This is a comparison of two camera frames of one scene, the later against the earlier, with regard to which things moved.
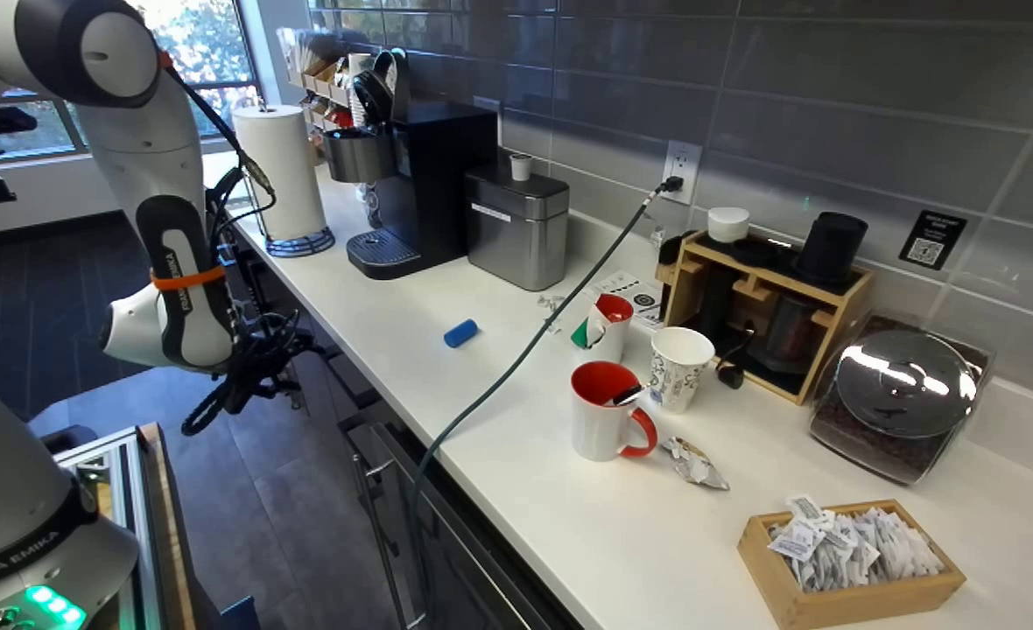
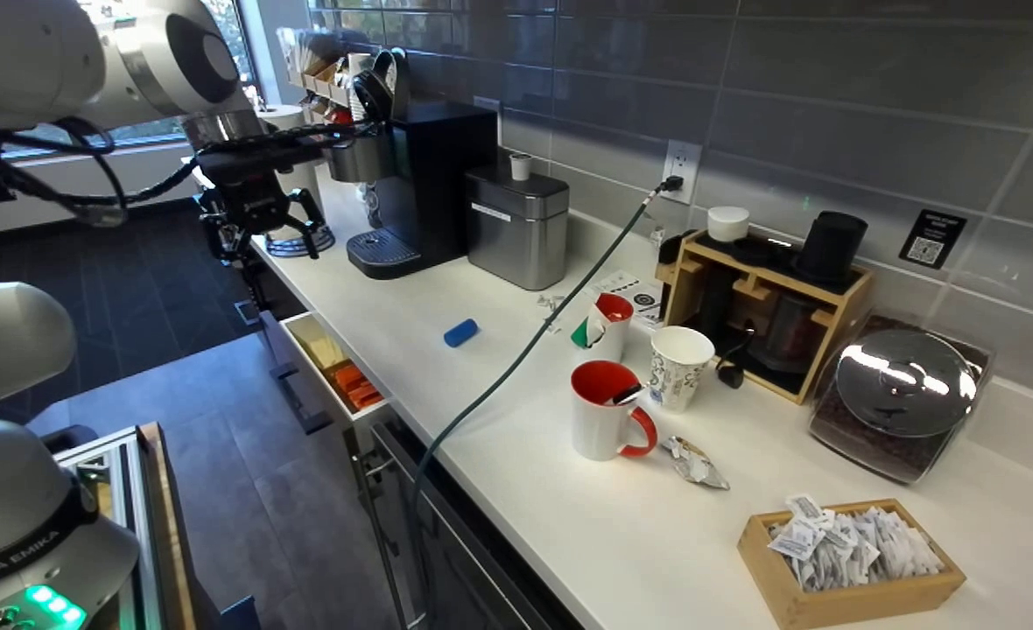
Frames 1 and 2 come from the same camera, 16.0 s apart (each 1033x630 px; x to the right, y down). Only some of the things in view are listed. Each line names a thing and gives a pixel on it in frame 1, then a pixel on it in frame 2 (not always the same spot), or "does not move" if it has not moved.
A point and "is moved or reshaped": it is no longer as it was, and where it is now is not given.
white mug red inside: x=601 y=399 does not move
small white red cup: x=614 y=320 does not move
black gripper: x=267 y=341 → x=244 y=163
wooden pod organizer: x=764 y=297 does not move
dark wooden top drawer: x=307 y=332 is moved or reshaped
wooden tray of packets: x=837 y=561 does not move
